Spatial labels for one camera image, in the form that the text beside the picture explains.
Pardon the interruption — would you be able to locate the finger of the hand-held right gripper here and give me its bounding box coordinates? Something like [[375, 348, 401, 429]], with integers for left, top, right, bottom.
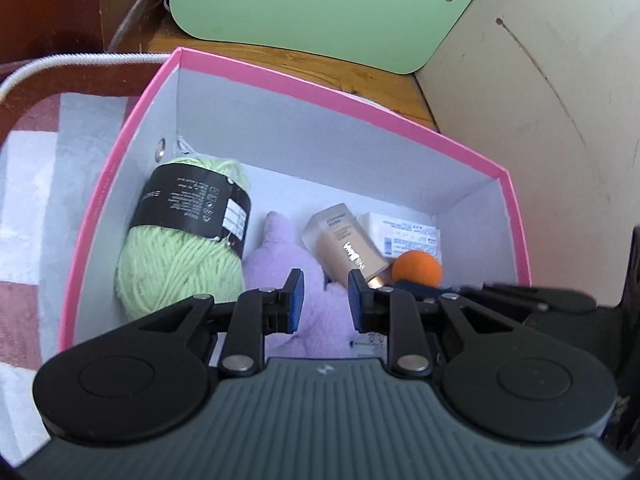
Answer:
[[477, 283, 599, 314], [452, 287, 543, 328]]

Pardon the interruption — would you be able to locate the pink cardboard box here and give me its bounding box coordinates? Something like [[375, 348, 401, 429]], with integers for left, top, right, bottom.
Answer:
[[56, 46, 532, 361]]

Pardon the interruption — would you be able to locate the light green board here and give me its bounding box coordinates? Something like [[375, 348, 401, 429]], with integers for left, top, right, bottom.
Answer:
[[167, 0, 503, 76]]

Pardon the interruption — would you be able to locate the wooden side table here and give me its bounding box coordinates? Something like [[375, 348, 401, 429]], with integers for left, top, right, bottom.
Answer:
[[119, 25, 442, 134]]

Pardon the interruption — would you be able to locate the blue tissue packet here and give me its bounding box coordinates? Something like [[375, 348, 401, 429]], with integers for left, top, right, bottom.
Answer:
[[345, 280, 453, 359]]

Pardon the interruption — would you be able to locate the orange ball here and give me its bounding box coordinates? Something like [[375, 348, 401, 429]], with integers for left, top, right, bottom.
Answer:
[[391, 251, 444, 289]]

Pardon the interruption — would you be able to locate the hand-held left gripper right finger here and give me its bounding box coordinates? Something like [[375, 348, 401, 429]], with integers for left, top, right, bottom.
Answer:
[[347, 268, 532, 379]]

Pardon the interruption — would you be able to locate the light green yarn ball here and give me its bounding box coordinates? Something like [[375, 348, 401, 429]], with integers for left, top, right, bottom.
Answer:
[[115, 156, 253, 321]]

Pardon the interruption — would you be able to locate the grey cable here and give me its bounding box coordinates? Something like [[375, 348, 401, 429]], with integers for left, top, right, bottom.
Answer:
[[110, 0, 177, 47]]

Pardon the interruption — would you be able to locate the red white plaid blanket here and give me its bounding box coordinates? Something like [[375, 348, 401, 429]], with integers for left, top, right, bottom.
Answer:
[[0, 60, 167, 467]]

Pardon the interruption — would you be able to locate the white tissue packet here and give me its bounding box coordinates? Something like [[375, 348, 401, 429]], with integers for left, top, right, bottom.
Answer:
[[356, 211, 444, 264]]

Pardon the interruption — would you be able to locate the purple plush toy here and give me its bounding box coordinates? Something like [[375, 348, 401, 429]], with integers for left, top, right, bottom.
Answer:
[[242, 211, 362, 359]]

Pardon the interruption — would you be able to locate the white braided cable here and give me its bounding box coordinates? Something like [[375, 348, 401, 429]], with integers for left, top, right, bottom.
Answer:
[[0, 52, 170, 105]]

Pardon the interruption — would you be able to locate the beige foundation bottle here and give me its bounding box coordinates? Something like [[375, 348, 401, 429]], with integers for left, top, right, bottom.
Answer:
[[301, 203, 394, 292]]

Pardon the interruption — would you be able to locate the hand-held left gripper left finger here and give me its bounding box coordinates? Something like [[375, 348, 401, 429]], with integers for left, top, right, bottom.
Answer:
[[120, 268, 305, 379]]

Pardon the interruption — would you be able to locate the dark wooden furniture panel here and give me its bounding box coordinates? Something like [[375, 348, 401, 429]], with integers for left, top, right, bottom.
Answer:
[[0, 0, 175, 67]]

